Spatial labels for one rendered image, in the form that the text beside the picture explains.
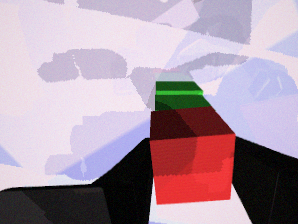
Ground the red block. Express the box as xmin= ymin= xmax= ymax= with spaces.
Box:
xmin=150 ymin=106 xmax=236 ymax=205

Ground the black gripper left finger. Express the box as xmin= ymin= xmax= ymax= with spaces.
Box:
xmin=0 ymin=137 xmax=154 ymax=224

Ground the green block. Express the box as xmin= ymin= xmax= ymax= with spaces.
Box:
xmin=156 ymin=81 xmax=204 ymax=95
xmin=155 ymin=95 xmax=214 ymax=111

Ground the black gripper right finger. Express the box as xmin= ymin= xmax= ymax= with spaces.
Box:
xmin=232 ymin=136 xmax=298 ymax=224

